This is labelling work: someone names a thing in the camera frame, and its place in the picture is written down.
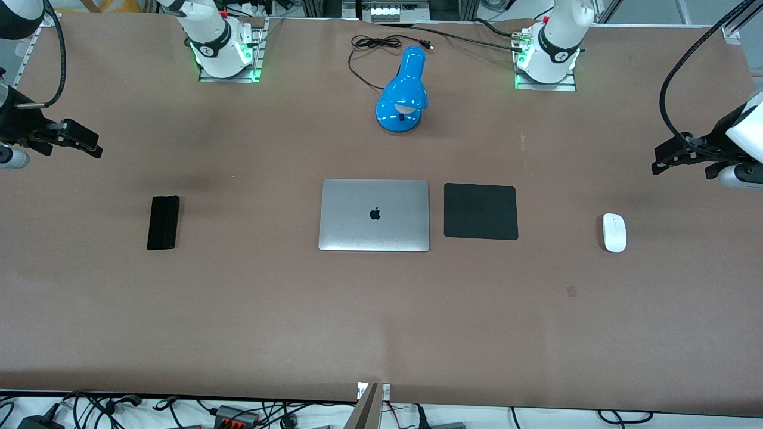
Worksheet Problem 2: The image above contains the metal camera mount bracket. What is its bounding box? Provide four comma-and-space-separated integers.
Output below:
356, 381, 391, 429

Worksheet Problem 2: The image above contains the silver closed laptop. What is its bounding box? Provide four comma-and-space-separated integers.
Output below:
318, 179, 430, 253

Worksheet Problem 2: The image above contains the white computer mouse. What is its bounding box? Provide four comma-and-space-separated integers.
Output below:
602, 213, 628, 253

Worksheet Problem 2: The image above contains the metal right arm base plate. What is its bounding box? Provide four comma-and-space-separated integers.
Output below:
198, 18, 266, 83

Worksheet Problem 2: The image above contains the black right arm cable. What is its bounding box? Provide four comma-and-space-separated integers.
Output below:
15, 0, 67, 109

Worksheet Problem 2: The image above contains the black looped floor cable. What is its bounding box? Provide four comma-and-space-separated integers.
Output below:
596, 409, 654, 425

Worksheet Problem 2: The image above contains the aluminium corner rail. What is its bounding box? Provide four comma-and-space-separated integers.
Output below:
720, 0, 763, 46

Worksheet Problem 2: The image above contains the grey orange power strip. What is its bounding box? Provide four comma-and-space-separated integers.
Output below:
215, 405, 260, 427

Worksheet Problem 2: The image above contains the white connector block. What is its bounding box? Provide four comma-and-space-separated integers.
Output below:
370, 2, 430, 23

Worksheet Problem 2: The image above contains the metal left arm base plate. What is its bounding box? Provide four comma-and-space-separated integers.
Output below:
514, 29, 578, 92

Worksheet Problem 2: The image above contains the aluminium table edge rail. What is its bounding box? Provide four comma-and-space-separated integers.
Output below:
12, 24, 46, 88

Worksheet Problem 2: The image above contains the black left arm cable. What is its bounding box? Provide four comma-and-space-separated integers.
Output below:
659, 0, 758, 157

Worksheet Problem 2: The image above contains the blue desk lamp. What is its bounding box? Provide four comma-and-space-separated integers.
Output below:
375, 46, 429, 134

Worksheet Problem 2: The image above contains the black smartphone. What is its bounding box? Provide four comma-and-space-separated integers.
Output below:
147, 195, 180, 251

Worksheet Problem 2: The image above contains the black cable to arm base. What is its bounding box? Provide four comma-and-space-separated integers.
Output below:
381, 21, 540, 54

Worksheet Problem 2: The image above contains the black mouse pad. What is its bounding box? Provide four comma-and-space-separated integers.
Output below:
443, 184, 519, 241

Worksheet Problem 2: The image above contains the black power adapter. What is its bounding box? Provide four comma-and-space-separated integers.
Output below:
18, 414, 64, 429

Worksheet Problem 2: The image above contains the black lamp power cord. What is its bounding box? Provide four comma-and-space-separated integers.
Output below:
348, 35, 434, 91

